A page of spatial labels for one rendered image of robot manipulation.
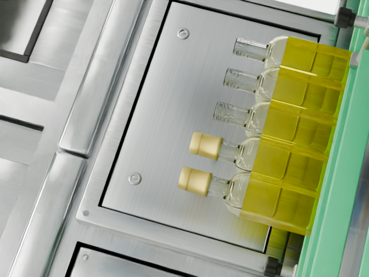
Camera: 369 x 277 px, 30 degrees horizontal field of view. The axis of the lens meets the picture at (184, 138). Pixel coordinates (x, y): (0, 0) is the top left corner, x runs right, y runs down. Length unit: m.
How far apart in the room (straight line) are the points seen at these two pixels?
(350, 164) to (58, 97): 0.56
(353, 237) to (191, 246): 0.32
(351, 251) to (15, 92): 0.67
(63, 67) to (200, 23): 0.26
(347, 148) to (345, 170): 0.03
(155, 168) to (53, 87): 0.26
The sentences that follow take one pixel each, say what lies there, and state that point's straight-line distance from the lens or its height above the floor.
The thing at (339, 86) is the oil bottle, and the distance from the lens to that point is 1.05.
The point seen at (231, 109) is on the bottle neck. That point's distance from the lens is 1.03.
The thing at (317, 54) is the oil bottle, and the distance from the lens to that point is 1.07.
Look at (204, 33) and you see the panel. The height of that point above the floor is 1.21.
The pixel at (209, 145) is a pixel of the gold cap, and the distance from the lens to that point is 1.01.
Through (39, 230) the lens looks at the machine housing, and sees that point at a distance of 1.14.
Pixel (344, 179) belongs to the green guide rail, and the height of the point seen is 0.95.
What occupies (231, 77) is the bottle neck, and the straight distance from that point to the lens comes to 1.05.
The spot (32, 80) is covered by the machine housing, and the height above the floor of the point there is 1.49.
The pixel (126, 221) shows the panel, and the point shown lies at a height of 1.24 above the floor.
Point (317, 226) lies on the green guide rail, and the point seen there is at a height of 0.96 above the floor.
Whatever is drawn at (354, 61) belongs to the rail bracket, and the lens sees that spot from 1.05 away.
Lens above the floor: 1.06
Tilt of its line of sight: 6 degrees up
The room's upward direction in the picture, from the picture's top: 75 degrees counter-clockwise
